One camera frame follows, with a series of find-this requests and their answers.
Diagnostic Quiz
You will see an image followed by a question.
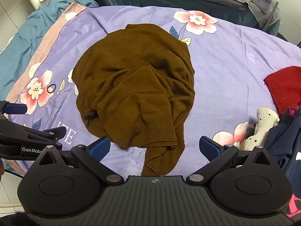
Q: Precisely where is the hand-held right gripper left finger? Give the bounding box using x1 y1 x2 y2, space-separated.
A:
35 136 124 185

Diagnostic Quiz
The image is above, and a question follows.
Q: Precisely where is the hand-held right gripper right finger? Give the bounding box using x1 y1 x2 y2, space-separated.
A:
186 136 273 184

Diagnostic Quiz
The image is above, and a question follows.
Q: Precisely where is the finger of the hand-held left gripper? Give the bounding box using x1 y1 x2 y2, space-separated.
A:
0 100 28 120
24 126 67 145

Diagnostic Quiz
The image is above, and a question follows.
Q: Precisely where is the brown knit sweater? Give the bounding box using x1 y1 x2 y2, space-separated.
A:
72 24 195 177

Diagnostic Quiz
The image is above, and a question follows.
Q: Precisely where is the white dotted garment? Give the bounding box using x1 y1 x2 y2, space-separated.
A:
239 108 280 151

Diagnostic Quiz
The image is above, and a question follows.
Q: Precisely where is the teal quilt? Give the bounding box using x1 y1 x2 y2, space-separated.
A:
0 0 99 83

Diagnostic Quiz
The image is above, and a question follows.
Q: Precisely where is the navy garment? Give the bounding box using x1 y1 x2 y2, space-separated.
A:
266 107 301 184

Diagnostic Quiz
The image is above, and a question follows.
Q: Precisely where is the purple floral blanket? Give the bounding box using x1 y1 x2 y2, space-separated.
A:
5 2 301 177

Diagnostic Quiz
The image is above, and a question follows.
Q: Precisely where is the red knit garment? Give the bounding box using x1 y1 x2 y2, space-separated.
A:
264 66 301 117

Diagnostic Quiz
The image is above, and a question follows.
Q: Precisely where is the pink patterned garment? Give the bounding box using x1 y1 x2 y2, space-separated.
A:
284 188 301 219

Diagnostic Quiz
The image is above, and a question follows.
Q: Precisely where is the grey towel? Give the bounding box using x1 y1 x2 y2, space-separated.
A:
216 0 280 29

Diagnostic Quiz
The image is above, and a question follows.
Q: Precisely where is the dark teal bed sheet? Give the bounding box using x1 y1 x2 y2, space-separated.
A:
94 0 280 36

